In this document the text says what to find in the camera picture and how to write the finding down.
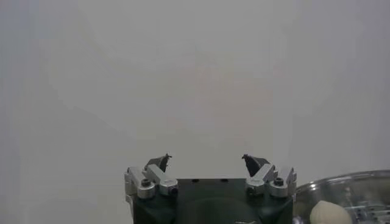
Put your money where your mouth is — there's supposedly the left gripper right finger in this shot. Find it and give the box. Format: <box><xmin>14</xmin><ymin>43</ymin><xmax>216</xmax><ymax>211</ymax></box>
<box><xmin>242</xmin><ymin>153</ymin><xmax>298</xmax><ymax>198</ymax></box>

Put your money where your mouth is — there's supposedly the white steamed baozi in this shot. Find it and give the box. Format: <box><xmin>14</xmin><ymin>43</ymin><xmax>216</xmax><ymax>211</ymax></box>
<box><xmin>310</xmin><ymin>200</ymin><xmax>353</xmax><ymax>224</ymax></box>

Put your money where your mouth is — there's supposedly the stainless steel steamer basket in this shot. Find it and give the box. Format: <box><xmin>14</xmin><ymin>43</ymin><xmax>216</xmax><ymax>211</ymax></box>
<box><xmin>294</xmin><ymin>169</ymin><xmax>390</xmax><ymax>224</ymax></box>

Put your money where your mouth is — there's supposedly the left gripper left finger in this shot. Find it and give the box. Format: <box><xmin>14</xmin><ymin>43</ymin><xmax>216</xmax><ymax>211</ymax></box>
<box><xmin>124</xmin><ymin>153</ymin><xmax>179</xmax><ymax>200</ymax></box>

